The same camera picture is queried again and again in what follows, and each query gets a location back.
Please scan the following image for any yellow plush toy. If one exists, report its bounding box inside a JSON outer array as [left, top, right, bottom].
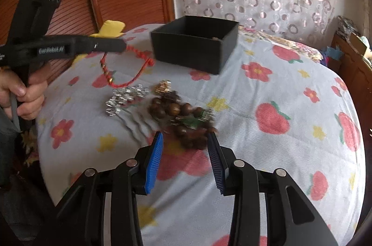
[[72, 20, 126, 64]]

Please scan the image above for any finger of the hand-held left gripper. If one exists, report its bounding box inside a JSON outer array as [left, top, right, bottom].
[[75, 35, 128, 55]]

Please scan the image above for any stack of magazines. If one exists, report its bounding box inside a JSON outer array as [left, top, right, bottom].
[[336, 15, 361, 40]]

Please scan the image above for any black cardboard box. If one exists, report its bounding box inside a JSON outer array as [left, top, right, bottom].
[[150, 15, 239, 75]]

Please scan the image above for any blue plastic bag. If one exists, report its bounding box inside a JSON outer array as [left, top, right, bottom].
[[321, 45, 341, 64]]

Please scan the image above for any red cord bracelet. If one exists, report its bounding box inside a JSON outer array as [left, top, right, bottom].
[[100, 45, 155, 89]]

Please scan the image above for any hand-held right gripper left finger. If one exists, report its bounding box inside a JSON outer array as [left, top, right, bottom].
[[56, 131, 164, 246]]

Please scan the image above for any person's left hand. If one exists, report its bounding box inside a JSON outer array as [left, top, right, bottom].
[[0, 71, 49, 122]]

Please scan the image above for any silver rhinestone hair comb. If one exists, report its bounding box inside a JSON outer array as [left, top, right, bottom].
[[105, 84, 165, 140]]

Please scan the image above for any wooden side cabinet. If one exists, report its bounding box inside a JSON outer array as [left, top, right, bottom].
[[331, 33, 372, 95]]

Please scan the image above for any strawberry flower printed sheet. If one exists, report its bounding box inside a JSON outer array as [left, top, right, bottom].
[[35, 23, 367, 246]]

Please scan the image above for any person's grey clothing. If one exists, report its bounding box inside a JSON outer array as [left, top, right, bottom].
[[0, 106, 56, 238]]

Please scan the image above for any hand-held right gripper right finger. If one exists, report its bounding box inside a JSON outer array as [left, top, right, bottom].
[[206, 132, 340, 246]]

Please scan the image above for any green stone bracelet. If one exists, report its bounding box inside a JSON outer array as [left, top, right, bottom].
[[174, 109, 215, 131]]

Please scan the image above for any wooden bead bracelet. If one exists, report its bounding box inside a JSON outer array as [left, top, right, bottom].
[[148, 95, 217, 150]]

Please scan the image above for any floral quilt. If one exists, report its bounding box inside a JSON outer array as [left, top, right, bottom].
[[238, 24, 324, 64]]

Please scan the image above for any brown cardboard box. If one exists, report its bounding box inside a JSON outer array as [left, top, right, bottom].
[[349, 32, 372, 57]]

